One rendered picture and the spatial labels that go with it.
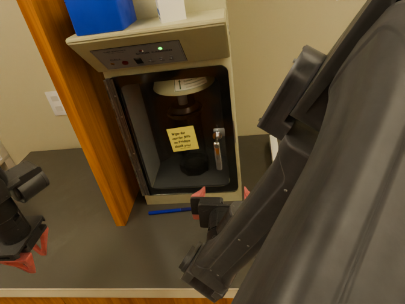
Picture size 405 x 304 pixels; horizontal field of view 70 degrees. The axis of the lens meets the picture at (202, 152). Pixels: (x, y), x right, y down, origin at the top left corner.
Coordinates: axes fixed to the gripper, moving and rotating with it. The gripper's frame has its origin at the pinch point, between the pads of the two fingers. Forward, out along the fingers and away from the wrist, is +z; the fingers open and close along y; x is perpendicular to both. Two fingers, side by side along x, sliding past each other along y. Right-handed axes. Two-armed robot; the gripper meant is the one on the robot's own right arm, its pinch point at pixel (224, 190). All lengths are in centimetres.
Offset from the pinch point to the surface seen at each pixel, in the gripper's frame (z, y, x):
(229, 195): 18.1, -0.6, 15.9
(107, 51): 5.2, 23.7, -32.3
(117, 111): 14.0, 28.6, -15.2
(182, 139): 14.9, 12.1, -6.1
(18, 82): 57, 89, -12
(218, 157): 10.3, 1.9, -3.1
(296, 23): 58, -24, -29
